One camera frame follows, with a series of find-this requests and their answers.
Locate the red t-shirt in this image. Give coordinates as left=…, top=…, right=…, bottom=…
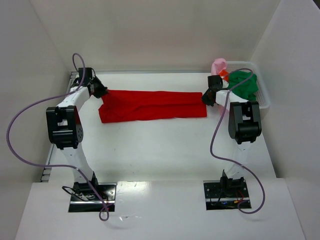
left=98, top=90, right=207, bottom=124

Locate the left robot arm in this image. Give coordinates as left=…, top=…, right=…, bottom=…
left=46, top=67, right=108, bottom=201

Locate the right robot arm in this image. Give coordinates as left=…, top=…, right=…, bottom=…
left=201, top=68, right=265, bottom=196

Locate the orange t-shirt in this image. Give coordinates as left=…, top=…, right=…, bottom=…
left=219, top=69, right=229, bottom=82

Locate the pink t-shirt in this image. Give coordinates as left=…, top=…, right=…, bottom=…
left=211, top=58, right=227, bottom=76

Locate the green t-shirt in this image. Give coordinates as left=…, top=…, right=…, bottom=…
left=228, top=71, right=259, bottom=101

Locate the white plastic basket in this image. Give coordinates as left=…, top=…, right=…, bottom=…
left=226, top=61, right=271, bottom=110

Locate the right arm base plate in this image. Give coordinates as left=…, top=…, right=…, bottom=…
left=203, top=181, right=252, bottom=211

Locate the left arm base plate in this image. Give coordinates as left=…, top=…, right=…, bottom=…
left=62, top=183, right=117, bottom=213

